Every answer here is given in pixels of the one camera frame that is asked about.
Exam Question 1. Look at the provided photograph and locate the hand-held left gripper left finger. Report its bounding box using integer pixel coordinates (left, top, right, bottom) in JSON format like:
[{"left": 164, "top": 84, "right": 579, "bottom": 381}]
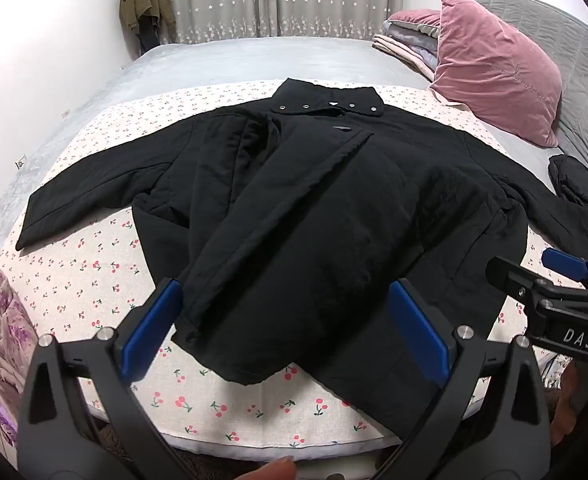
[{"left": 16, "top": 277, "right": 185, "bottom": 480}]

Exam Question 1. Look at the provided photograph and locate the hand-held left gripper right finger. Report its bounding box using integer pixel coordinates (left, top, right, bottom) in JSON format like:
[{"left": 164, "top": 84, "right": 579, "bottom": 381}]
[{"left": 374, "top": 279, "right": 555, "bottom": 480}]

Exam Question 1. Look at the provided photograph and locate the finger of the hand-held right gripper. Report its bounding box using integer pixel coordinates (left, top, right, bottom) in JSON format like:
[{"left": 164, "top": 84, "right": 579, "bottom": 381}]
[
  {"left": 541, "top": 247, "right": 588, "bottom": 288},
  {"left": 485, "top": 256, "right": 565, "bottom": 307}
]

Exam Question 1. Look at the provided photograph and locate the black padded jacket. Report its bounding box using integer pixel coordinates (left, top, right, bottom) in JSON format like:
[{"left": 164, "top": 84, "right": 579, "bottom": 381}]
[{"left": 16, "top": 78, "right": 588, "bottom": 433}]

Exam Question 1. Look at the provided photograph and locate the person's left hand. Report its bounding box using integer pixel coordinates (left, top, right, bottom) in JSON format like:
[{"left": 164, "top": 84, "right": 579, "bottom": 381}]
[{"left": 246, "top": 455, "right": 299, "bottom": 480}]

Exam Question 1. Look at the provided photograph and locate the black folded garment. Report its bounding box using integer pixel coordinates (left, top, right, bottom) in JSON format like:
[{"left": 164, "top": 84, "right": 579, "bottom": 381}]
[{"left": 548, "top": 154, "right": 588, "bottom": 241}]

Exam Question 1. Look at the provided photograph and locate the cherry print bed sheet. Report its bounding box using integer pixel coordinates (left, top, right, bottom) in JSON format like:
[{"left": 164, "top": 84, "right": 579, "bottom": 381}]
[{"left": 0, "top": 80, "right": 575, "bottom": 448}]

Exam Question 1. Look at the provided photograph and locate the grey quilted headboard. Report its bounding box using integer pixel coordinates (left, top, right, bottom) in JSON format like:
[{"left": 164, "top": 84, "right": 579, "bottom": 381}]
[{"left": 454, "top": 0, "right": 588, "bottom": 176}]

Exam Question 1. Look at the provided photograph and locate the pink velvet pillow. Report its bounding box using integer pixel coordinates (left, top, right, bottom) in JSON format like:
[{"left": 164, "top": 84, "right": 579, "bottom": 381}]
[{"left": 428, "top": 0, "right": 564, "bottom": 148}]

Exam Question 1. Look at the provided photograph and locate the stack of folded blankets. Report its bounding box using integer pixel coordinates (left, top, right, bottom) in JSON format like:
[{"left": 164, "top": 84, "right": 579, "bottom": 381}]
[{"left": 372, "top": 8, "right": 445, "bottom": 81}]

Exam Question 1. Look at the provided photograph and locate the grey bed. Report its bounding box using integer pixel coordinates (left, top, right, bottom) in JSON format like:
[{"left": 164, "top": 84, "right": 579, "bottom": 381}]
[{"left": 0, "top": 37, "right": 565, "bottom": 271}]

